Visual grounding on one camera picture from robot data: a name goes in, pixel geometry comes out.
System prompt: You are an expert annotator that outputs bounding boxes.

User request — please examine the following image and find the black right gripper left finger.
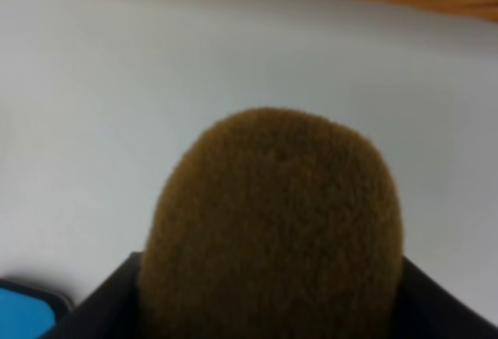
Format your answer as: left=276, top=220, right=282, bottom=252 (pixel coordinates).
left=41, top=252, right=142, bottom=339

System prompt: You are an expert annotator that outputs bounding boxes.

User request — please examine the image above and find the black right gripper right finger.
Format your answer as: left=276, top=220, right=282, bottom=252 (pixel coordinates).
left=392, top=258, right=497, bottom=339

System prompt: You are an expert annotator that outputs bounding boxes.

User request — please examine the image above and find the blue board eraser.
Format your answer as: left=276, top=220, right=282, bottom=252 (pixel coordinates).
left=1, top=278, right=74, bottom=339

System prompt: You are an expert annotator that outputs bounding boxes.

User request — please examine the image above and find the brown kiwi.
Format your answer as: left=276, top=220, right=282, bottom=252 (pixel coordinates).
left=136, top=108, right=403, bottom=338

